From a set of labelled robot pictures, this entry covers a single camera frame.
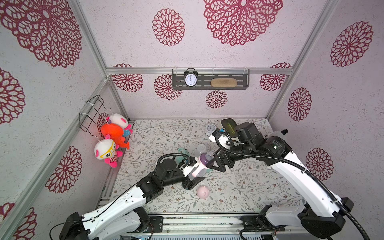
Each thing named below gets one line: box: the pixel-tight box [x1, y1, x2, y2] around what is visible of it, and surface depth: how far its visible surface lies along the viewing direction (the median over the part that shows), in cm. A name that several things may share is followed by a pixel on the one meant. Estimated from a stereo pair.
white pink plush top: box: [106, 113, 133, 130], surface depth 96 cm
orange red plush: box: [100, 123, 130, 150], surface depth 91 cm
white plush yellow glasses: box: [94, 134, 123, 168], surface depth 82 cm
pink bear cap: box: [197, 185, 210, 199], surface depth 83 cm
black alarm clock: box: [184, 67, 198, 88], surface depth 92 cm
